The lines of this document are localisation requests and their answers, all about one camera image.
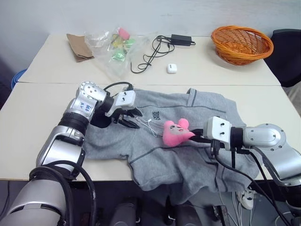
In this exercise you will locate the black office chair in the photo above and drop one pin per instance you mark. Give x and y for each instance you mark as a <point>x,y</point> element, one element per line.
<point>287,61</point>

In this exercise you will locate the white earbuds case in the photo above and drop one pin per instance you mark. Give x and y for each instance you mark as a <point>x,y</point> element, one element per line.
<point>171,68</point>

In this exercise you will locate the pink packet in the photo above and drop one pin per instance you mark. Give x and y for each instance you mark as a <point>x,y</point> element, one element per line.
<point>123,33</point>

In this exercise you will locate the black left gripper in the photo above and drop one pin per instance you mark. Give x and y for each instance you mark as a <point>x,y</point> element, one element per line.
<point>121,115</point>

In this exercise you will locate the orange wicker basket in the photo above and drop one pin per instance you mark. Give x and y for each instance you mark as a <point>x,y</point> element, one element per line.
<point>242,47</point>

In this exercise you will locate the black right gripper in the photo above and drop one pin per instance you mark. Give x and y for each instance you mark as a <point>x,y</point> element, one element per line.
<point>204,139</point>

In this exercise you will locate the pink plush zipper charm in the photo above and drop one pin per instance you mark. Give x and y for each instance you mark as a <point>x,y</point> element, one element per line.
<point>175,135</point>

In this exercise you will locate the green crinkled packet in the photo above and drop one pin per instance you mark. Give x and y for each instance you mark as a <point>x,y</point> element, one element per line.
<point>117,57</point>

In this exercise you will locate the yellow printed packet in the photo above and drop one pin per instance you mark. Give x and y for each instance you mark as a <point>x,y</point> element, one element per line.
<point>116,40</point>

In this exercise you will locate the brown paper bag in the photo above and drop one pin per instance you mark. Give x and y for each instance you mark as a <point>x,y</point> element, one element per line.
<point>78,48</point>

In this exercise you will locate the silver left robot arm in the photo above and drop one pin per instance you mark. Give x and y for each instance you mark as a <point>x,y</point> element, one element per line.
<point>56,146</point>

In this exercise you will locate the blue bucket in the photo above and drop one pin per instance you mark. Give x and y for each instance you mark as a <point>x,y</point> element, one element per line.
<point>17,78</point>

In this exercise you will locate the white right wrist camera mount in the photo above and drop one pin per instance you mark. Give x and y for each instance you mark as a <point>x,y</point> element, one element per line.
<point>217,130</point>

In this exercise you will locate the black power adapter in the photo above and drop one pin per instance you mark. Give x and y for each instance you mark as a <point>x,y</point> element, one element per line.
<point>181,40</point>

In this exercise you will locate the dark rounded block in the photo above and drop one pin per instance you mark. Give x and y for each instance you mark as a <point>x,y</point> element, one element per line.
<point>127,212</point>

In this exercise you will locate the clear plastic zipper loop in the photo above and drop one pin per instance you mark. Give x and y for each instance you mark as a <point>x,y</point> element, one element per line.
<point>150,127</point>

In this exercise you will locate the gray zip jacket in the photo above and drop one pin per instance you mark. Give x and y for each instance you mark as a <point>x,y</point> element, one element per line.
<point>164,164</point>

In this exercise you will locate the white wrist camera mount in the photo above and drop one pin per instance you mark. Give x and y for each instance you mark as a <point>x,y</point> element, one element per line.
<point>123,99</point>
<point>217,130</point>

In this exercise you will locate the clear plastic bag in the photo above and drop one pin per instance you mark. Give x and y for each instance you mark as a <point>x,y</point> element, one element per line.
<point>103,50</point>

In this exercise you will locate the green round packet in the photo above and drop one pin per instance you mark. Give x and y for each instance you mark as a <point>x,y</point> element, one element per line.
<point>130,42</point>

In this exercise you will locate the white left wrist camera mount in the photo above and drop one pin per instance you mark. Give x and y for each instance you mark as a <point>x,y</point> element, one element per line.
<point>123,99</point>

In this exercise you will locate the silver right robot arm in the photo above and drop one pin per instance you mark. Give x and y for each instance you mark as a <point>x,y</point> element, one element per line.
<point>265,137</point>

